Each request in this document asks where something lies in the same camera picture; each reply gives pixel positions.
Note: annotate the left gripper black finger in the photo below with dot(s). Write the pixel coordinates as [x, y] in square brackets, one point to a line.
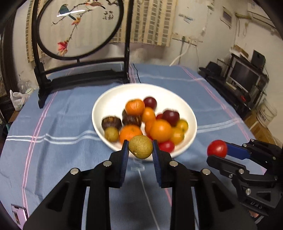
[226, 167]

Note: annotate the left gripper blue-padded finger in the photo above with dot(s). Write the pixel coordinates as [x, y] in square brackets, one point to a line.
[267, 155]

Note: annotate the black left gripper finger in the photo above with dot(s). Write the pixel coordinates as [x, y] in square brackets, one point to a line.
[62, 208]
[199, 199]

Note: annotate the red cherry tomato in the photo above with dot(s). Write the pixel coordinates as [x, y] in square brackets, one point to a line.
[159, 116]
[167, 146]
[217, 148]

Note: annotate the yellow-orange small tomato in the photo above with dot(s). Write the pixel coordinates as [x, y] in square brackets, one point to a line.
[177, 135]

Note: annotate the large dark red plum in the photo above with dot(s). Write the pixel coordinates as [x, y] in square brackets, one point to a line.
[171, 116]

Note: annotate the large orange fruit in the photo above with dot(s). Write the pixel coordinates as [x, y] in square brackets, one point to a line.
[161, 130]

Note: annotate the small green-brown longan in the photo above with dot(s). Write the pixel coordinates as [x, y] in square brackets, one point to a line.
[111, 134]

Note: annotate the orange mandarin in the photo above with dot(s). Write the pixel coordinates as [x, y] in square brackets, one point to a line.
[148, 126]
[135, 107]
[128, 132]

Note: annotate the yellow-brown longan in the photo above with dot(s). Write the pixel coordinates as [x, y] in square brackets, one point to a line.
[141, 146]

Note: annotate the small round orange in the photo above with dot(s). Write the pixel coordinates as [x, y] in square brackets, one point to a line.
[148, 114]

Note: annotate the small dark purple plum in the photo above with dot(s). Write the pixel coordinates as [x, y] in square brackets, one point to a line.
[150, 102]

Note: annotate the dark water chestnut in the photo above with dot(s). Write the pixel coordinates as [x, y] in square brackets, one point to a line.
[131, 120]
[111, 121]

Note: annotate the person's hand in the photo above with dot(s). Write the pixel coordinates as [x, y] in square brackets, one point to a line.
[255, 215]

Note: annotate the smartphone with pink screen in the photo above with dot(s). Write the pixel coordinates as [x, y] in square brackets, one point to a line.
[20, 215]

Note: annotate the white plastic bucket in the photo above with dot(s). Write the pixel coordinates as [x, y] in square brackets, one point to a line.
[266, 113]

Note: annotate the blue striped tablecloth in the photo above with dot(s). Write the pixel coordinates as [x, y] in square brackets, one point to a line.
[44, 144]

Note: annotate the yellow-green small tomato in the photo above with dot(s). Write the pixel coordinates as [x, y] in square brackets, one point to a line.
[183, 125]

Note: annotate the black media shelf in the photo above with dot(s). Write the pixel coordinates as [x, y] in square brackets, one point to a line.
[243, 102]

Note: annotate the computer monitor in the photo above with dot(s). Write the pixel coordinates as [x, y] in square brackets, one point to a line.
[241, 75]

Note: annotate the black speaker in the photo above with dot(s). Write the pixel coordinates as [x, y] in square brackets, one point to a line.
[258, 60]

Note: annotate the white oval bowl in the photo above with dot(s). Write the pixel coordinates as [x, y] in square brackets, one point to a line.
[113, 101]

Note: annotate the dark water chestnut in bowl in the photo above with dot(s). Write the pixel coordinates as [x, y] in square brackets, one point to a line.
[111, 121]

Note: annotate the white plastic bag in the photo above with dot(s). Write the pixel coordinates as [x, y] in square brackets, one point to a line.
[19, 99]

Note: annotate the black framed embroidery screen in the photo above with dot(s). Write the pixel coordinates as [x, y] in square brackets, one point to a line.
[65, 33]

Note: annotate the woven bamboo wall mat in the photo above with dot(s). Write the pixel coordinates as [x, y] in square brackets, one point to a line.
[152, 23]

